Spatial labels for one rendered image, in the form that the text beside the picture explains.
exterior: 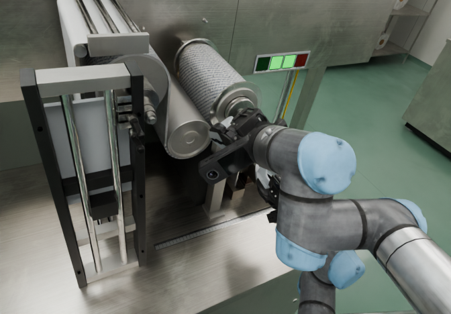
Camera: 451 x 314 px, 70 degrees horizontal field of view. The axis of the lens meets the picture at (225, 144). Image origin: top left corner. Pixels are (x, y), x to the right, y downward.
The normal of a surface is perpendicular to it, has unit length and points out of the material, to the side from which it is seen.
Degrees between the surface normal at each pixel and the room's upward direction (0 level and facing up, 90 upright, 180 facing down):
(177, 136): 90
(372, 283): 0
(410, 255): 47
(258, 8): 90
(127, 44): 90
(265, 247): 0
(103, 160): 90
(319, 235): 59
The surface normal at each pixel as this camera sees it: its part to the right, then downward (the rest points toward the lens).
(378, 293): 0.14, -0.76
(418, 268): -0.62, -0.65
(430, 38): -0.88, 0.18
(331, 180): 0.45, 0.17
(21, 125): 0.45, 0.62
